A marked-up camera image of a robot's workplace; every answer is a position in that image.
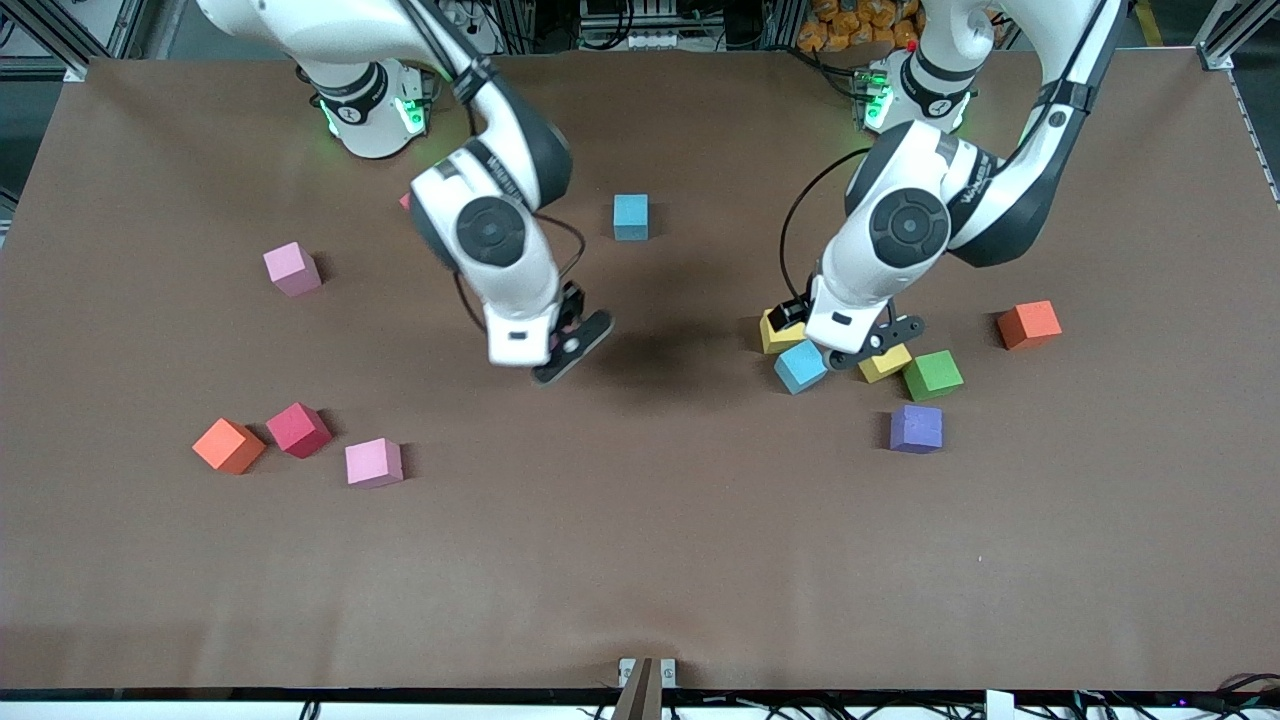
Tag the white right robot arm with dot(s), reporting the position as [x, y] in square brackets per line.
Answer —
[490, 232]

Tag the yellow foam cube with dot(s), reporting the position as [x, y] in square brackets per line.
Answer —
[775, 338]
[885, 367]

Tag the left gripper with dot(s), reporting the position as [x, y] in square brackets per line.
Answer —
[790, 313]

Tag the pink foam cube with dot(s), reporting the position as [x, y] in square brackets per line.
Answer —
[373, 463]
[292, 270]

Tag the orange snack bag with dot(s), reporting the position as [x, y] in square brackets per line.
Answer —
[830, 35]

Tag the blue foam cube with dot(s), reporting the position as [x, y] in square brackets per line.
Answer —
[798, 372]
[630, 215]

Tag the aluminium frame rail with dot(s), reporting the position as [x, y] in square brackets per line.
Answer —
[640, 695]

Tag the green foam cube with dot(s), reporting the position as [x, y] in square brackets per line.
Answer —
[932, 376]

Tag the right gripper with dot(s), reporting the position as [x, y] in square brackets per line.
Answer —
[571, 304]

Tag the orange foam cube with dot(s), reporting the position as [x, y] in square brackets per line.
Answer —
[225, 447]
[1028, 325]

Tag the silver camera pole bracket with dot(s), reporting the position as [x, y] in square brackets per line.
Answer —
[626, 668]

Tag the white equipment box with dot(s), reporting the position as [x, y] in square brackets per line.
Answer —
[650, 38]

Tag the purple foam cube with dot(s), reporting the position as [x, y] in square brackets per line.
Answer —
[916, 430]

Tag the silver aluminium frame post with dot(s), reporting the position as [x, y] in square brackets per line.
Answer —
[1214, 58]
[75, 72]

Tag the brown table mat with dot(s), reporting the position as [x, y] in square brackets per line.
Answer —
[640, 560]

